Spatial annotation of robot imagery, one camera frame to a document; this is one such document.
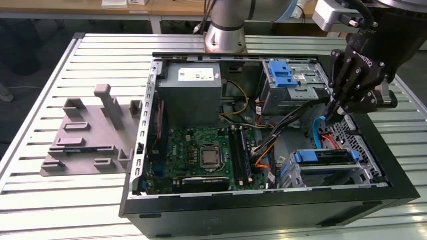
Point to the wooden desk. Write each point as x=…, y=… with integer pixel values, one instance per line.
x=100, y=11

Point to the metal drive cage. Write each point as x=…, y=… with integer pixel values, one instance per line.
x=301, y=95

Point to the white paper box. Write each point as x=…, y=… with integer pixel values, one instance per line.
x=114, y=3

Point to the green motherboard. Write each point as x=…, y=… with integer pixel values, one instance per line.
x=182, y=140

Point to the metal disk bay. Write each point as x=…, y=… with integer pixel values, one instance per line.
x=295, y=175

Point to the RAM stick with blue label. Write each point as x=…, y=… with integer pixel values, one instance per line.
x=246, y=160

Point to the small white box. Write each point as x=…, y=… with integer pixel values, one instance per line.
x=138, y=2

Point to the grey parts rack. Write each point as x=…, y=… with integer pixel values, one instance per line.
x=94, y=140

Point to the black graphics card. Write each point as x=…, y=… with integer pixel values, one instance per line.
x=203, y=183

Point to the black open PC case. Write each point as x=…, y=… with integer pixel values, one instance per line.
x=267, y=212

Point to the blue plastic drive latch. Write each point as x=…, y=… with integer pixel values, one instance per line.
x=282, y=75

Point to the silver CPU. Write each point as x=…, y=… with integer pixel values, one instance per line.
x=211, y=158

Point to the hard disk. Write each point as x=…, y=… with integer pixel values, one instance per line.
x=307, y=156

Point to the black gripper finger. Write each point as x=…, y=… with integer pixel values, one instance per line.
x=337, y=75
x=362, y=100

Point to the bare RAM stick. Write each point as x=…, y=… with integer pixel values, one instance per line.
x=83, y=150

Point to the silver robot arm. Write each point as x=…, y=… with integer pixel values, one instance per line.
x=227, y=25

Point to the grey power supply unit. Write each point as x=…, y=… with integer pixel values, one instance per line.
x=190, y=105

